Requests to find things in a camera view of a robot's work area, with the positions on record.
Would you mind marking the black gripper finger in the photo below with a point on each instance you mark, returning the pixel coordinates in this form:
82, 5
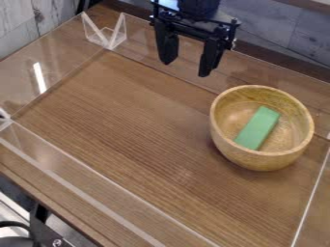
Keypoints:
168, 42
212, 55

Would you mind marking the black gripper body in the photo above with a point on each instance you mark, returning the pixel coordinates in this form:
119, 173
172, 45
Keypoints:
198, 18

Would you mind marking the wooden bowl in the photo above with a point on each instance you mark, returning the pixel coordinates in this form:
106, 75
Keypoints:
230, 112

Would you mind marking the green rectangular stick block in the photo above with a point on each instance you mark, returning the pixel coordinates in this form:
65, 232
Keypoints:
258, 128

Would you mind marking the clear acrylic corner bracket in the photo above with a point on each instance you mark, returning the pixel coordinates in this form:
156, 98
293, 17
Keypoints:
106, 37

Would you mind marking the clear acrylic enclosure wall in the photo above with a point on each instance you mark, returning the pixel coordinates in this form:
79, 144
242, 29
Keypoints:
105, 138

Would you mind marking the black table leg frame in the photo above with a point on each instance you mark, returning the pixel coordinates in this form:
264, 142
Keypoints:
45, 235

